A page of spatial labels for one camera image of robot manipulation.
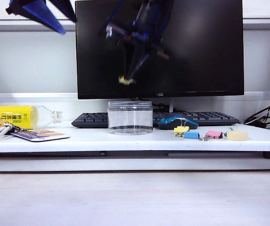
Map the pink binder clip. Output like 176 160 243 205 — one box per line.
198 130 223 142

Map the black keyboard cable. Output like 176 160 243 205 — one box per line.
152 101 171 113

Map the thin white cable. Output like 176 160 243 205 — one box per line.
245 117 270 125

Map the black computer monitor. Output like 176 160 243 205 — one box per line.
75 0 245 113

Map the black computer keyboard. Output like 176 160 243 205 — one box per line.
71 112 241 129

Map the beige plastic jar lid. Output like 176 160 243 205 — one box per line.
227 130 249 142

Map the yellow binder clip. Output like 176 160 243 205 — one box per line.
117 74 137 86
173 118 190 137

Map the black and blue mouse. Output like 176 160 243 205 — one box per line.
157 113 199 130

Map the plastic bottle yellow label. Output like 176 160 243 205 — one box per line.
0 105 64 130

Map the black power cable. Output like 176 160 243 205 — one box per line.
244 99 270 125

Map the white desk riser board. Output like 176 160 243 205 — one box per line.
0 121 270 160

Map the round transparent plastic jar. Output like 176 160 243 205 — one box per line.
107 100 154 136

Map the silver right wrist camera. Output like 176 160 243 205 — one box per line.
105 23 127 40

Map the grey aluminium partition frame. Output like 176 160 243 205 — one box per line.
0 16 270 104

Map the purple orange card tag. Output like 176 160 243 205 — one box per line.
10 129 70 142

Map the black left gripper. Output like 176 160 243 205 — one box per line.
5 0 78 35

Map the blue binder clip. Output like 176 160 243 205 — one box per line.
183 131 200 139

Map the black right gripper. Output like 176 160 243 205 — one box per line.
123 24 171 80

